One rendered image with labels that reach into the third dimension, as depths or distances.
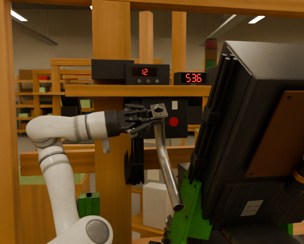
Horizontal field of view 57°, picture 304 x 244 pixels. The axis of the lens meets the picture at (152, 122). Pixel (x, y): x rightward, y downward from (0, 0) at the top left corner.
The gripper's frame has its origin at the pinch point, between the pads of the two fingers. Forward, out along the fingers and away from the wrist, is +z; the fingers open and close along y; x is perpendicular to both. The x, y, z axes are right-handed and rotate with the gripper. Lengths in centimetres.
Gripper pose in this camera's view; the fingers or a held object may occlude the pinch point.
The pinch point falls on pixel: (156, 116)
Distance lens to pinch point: 79.7
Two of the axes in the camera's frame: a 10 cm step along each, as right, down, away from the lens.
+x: 0.5, 7.6, 6.5
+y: -1.8, -6.3, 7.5
